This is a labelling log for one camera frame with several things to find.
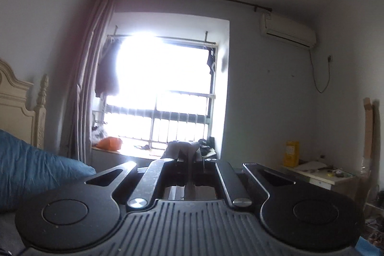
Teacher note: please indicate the small hanging dark garment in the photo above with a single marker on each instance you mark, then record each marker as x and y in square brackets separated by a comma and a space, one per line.
[211, 62]

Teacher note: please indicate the dark clothes pile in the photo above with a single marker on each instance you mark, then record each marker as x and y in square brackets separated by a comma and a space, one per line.
[206, 149]

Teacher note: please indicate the tall cardboard sheet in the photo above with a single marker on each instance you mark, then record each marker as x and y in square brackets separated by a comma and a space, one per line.
[368, 130]

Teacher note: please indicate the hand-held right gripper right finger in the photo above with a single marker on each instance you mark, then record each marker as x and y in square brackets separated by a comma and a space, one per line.
[225, 175]

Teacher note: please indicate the orange bag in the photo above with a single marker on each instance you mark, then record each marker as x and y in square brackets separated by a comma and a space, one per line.
[109, 144]

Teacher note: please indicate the cream carved headboard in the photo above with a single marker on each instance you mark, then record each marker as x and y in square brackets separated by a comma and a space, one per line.
[18, 112]

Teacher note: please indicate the window with metal bars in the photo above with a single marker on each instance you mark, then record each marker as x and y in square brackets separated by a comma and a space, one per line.
[165, 79]

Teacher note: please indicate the large hanging dark garment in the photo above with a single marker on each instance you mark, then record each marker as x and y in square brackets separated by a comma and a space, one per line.
[106, 73]

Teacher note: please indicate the dark curtain rod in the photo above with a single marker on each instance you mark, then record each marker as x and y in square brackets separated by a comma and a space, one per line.
[264, 8]

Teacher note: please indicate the white plastic bag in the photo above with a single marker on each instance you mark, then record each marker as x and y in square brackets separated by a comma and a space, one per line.
[97, 134]

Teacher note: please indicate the cream desk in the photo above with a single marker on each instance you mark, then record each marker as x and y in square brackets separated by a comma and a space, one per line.
[318, 179]

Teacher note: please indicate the white button shirt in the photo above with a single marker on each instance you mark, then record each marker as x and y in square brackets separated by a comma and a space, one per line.
[189, 172]

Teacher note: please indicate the grey curtain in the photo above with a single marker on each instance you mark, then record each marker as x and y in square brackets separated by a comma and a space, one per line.
[87, 79]

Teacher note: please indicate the yellow box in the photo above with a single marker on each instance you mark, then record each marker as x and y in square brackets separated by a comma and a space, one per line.
[291, 154]

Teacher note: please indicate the white curved sheet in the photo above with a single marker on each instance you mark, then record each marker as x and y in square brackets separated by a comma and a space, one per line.
[309, 166]

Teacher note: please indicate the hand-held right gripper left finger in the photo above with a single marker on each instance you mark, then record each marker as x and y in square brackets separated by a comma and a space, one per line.
[156, 172]

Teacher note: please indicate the white air conditioner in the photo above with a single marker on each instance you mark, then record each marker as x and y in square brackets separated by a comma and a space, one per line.
[285, 29]

